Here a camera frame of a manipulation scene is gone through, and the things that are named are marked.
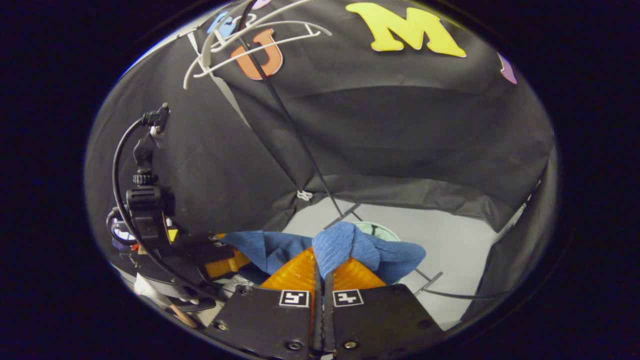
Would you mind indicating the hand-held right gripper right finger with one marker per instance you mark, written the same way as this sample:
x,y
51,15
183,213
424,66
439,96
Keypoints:
x,y
380,325

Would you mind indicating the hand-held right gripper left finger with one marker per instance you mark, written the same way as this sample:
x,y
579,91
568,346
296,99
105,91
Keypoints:
x,y
265,325

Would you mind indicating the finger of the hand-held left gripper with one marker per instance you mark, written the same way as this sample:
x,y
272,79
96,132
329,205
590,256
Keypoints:
x,y
220,267

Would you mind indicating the black backdrop cloth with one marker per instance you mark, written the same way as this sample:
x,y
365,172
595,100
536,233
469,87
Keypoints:
x,y
400,125

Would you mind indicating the white plastic hanger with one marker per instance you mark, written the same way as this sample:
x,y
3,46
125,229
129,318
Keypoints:
x,y
205,57
260,53

